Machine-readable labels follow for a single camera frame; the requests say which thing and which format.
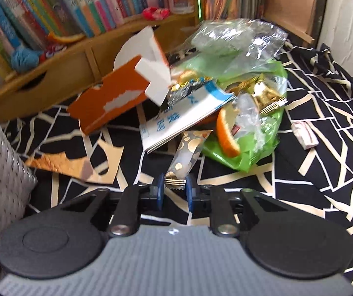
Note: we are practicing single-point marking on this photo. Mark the white mesh waste bin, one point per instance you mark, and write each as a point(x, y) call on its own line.
point(1, 160)

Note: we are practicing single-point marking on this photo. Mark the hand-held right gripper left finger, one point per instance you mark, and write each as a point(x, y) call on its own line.
point(159, 192)

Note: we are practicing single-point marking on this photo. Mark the green plastic bag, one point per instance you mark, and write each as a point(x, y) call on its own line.
point(247, 157)

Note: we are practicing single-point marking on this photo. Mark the clear plastic bag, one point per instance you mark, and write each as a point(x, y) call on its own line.
point(225, 37)

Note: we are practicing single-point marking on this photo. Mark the wooden shelf with drawers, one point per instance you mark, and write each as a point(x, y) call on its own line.
point(56, 71)

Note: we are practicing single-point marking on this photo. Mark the small orange peel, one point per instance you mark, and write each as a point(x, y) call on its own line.
point(187, 76)

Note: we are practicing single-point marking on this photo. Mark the silver foil wrapper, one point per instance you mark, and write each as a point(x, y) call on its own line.
point(184, 91)

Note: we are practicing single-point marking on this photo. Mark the black patterned blanket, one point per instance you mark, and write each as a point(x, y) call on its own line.
point(318, 175)

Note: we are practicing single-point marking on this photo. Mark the blue yarn ball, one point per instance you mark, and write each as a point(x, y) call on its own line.
point(25, 58)

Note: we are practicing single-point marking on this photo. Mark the row of paperback books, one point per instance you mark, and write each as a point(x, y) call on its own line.
point(71, 3)

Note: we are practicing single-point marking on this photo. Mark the torn brown cardboard piece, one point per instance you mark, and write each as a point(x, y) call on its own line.
point(102, 172)

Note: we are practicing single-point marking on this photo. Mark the large orange peel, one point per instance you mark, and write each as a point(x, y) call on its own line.
point(224, 135)

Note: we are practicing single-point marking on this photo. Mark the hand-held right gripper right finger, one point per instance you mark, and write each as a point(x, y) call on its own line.
point(191, 194)

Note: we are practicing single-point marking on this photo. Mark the orange cardboard box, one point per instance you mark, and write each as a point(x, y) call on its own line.
point(115, 89)

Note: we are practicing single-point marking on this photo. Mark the curved orange peel strip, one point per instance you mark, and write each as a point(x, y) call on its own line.
point(67, 39)

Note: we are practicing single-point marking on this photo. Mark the red white knitted toy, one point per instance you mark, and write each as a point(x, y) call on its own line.
point(53, 51)

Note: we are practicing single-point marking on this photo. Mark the brown paper folder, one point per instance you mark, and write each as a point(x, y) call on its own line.
point(290, 3)

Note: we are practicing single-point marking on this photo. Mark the small pink white packet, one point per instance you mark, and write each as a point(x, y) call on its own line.
point(304, 134)

